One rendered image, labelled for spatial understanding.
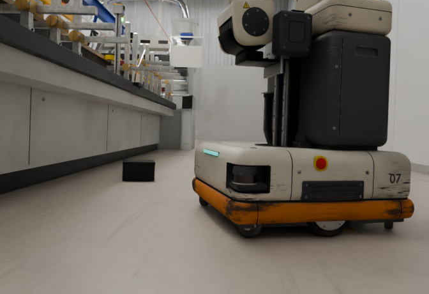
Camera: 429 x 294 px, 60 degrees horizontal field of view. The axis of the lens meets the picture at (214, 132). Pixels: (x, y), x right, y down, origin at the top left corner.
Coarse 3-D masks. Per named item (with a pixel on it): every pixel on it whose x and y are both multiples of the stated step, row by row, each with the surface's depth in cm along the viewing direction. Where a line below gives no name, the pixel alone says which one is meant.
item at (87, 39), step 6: (48, 36) 202; (66, 36) 202; (84, 36) 202; (90, 36) 202; (96, 36) 202; (102, 36) 202; (108, 36) 202; (114, 36) 202; (90, 42) 204; (96, 42) 204; (102, 42) 203; (108, 42) 203; (114, 42) 202; (120, 42) 202; (126, 42) 201
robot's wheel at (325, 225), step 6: (306, 222) 120; (312, 222) 120; (318, 222) 120; (324, 222) 121; (330, 222) 121; (336, 222) 122; (342, 222) 123; (348, 222) 123; (312, 228) 120; (318, 228) 120; (324, 228) 121; (330, 228) 121; (336, 228) 122; (342, 228) 123; (318, 234) 121; (324, 234) 121; (330, 234) 122; (336, 234) 122
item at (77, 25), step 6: (36, 24) 177; (42, 24) 177; (66, 24) 177; (72, 24) 177; (78, 24) 177; (84, 24) 177; (90, 24) 177; (96, 24) 177; (102, 24) 176; (108, 24) 176; (114, 24) 177; (102, 30) 179; (108, 30) 179; (114, 30) 178
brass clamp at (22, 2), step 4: (16, 0) 145; (20, 0) 145; (24, 0) 145; (28, 0) 146; (32, 0) 149; (16, 4) 145; (20, 4) 145; (24, 4) 145; (28, 4) 146; (32, 4) 149; (20, 8) 145; (24, 8) 146; (28, 8) 147; (32, 8) 149; (32, 12) 150; (36, 12) 152; (36, 16) 155; (40, 16) 156
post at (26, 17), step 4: (20, 12) 148; (24, 12) 148; (28, 12) 148; (20, 16) 148; (24, 16) 148; (28, 16) 148; (32, 16) 150; (20, 20) 148; (24, 20) 148; (28, 20) 148; (32, 20) 151; (20, 24) 148; (24, 24) 148; (28, 24) 148; (32, 24) 151
